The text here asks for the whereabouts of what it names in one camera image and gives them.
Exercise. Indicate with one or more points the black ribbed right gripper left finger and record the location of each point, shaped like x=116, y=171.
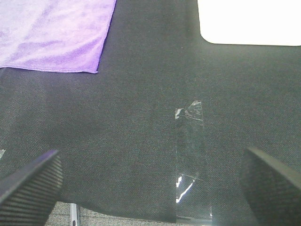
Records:
x=28, y=196

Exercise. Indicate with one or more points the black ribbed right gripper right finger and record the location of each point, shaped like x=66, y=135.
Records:
x=272, y=189

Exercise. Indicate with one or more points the purple microfiber towel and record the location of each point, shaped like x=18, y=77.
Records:
x=62, y=36

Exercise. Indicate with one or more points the metal table leg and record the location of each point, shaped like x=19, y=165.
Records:
x=74, y=215

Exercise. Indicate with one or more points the clear adhesive tape strip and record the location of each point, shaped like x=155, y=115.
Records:
x=192, y=190

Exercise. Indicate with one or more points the black fabric table cover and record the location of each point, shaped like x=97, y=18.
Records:
x=115, y=129

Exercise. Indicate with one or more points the white tray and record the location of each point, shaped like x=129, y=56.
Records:
x=251, y=22

